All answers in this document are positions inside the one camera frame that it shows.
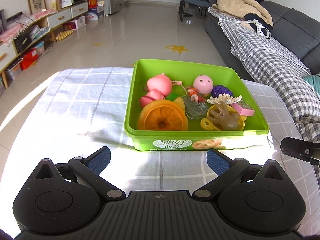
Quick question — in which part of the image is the brown octopus toy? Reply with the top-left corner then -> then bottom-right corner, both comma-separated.
207,102 -> 243,131

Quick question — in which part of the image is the yellow plastic bowl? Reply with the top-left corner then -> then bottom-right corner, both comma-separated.
200,105 -> 247,131

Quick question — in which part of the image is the pink rectangular block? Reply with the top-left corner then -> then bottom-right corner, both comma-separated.
231,101 -> 255,116

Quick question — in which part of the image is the beige starfish toy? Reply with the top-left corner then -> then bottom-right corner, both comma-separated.
207,94 -> 242,105

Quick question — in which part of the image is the purple grape toy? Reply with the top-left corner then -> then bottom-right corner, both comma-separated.
211,85 -> 233,98

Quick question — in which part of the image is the red lobster toy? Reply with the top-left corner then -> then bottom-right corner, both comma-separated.
188,88 -> 206,103

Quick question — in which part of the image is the yellow corn toy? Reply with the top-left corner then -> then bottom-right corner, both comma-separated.
165,93 -> 185,112

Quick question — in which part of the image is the orange slice toy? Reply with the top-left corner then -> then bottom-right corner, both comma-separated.
137,100 -> 188,131

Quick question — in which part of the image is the pink pig toy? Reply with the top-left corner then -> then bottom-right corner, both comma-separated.
139,73 -> 182,108

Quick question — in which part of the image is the grey checked tablecloth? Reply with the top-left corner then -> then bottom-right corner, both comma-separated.
1,68 -> 319,237

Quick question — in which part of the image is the green plastic storage box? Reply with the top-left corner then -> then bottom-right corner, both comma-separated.
124,59 -> 269,151

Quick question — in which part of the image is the checked sofa blanket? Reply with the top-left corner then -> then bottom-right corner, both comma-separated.
208,8 -> 319,142

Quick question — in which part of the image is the dark grey sofa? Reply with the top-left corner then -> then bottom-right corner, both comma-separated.
204,1 -> 319,81

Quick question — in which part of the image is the red storage box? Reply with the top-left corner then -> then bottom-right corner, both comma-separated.
20,48 -> 39,70

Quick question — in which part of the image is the white wooden sideboard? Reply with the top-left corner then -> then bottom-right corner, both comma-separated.
1,2 -> 88,88

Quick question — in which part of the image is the framed cartoon picture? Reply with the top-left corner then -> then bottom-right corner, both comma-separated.
27,0 -> 47,15

